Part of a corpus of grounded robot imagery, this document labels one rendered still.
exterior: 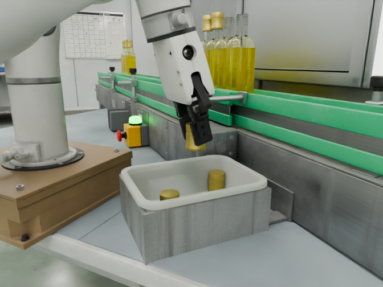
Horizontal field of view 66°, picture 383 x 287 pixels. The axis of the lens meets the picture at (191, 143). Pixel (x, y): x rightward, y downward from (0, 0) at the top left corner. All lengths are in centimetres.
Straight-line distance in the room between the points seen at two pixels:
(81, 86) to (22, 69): 596
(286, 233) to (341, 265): 10
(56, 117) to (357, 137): 52
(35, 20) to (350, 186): 44
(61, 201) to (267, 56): 65
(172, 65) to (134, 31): 634
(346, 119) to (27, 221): 52
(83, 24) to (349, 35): 611
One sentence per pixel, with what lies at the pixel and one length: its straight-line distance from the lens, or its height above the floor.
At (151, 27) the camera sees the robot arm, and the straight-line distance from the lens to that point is 44.
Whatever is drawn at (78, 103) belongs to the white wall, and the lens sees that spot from 660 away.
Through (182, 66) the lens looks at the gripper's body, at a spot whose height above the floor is 103.
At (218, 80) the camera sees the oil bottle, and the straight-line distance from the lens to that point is 82.
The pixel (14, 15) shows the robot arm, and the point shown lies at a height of 108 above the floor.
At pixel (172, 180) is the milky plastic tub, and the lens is 60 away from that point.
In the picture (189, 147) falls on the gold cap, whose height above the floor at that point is 90.
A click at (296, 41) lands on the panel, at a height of 108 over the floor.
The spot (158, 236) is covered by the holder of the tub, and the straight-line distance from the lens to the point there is 45.
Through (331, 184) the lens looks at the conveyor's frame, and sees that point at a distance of 50.
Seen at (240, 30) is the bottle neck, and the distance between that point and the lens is 77.
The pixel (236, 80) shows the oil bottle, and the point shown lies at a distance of 75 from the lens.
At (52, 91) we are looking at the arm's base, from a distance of 63.
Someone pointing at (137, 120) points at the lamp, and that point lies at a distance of 102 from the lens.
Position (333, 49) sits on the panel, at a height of 106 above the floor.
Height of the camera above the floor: 103
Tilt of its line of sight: 15 degrees down
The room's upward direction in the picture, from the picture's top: straight up
